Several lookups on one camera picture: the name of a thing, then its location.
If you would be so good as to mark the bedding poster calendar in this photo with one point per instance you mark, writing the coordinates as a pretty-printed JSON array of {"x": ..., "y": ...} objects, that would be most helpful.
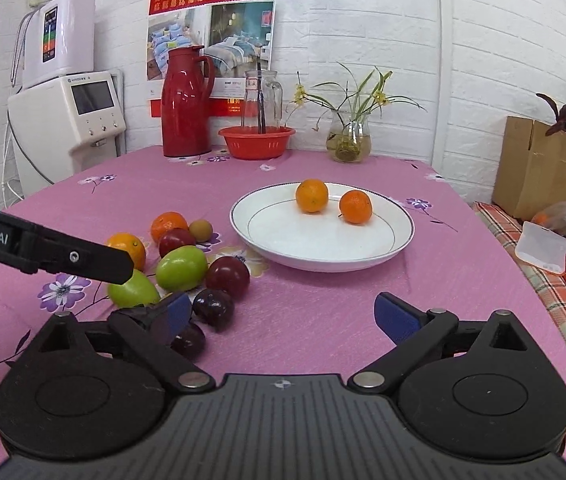
[{"x": 237, "y": 36}]

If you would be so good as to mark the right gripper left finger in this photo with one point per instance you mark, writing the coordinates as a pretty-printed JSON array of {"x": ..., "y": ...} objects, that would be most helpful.
[{"x": 132, "y": 349}]

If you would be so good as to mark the small brown longan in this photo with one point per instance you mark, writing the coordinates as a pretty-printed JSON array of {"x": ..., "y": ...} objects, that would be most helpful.
[{"x": 201, "y": 230}]

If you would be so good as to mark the clear glass pitcher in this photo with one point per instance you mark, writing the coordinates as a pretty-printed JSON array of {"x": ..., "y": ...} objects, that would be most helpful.
[{"x": 263, "y": 102}]

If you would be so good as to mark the textured mandarin orange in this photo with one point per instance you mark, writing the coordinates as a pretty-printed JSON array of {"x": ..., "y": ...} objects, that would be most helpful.
[{"x": 355, "y": 207}]

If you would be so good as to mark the dark cherry plum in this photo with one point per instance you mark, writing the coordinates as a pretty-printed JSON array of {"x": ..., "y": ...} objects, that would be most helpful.
[{"x": 214, "y": 308}]

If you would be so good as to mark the red thermos jug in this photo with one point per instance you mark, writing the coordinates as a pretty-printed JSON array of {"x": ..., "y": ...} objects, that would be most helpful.
[{"x": 185, "y": 102}]

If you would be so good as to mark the large smooth orange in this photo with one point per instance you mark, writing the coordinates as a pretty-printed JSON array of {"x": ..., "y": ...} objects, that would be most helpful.
[{"x": 132, "y": 245}]

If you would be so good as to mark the white ceramic plate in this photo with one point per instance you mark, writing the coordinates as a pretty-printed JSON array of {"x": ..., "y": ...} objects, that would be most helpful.
[{"x": 270, "y": 222}]

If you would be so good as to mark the pink floral tablecloth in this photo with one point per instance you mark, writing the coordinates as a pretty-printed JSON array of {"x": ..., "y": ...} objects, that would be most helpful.
[{"x": 295, "y": 322}]

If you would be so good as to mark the green apple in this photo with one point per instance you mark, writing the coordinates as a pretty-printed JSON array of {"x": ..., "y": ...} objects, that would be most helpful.
[
  {"x": 137, "y": 291},
  {"x": 182, "y": 269}
]

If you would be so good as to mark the white plastic bag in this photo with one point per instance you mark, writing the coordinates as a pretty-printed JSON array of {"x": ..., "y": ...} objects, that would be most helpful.
[{"x": 542, "y": 242}]

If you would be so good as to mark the plaid cloth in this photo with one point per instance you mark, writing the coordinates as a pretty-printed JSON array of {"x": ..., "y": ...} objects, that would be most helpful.
[{"x": 550, "y": 288}]

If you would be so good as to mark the red plastic basket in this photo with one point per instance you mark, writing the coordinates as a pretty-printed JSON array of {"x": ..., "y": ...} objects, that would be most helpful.
[{"x": 247, "y": 144}]

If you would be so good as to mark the red plum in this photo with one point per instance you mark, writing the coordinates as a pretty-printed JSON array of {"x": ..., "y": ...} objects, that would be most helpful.
[
  {"x": 174, "y": 239},
  {"x": 228, "y": 274}
]

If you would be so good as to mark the mandarin orange on table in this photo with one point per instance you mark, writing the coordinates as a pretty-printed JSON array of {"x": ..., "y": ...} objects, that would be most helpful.
[{"x": 165, "y": 222}]

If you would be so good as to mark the glass vase with plant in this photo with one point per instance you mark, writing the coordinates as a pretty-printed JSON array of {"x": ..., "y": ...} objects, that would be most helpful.
[{"x": 349, "y": 105}]

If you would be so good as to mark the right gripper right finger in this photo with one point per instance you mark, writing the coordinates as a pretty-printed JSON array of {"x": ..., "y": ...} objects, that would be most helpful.
[{"x": 420, "y": 338}]

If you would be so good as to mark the white water purifier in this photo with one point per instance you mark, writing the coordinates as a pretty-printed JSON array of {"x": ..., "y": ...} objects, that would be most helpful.
[{"x": 59, "y": 41}]

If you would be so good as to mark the white water dispenser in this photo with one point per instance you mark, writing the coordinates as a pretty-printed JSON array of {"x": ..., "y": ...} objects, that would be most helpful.
[{"x": 66, "y": 125}]

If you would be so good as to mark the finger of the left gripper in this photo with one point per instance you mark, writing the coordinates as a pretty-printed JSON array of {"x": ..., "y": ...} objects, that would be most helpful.
[{"x": 56, "y": 252}]

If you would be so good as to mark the brown cardboard box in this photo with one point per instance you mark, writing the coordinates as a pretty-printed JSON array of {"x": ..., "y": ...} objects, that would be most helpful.
[{"x": 532, "y": 169}]

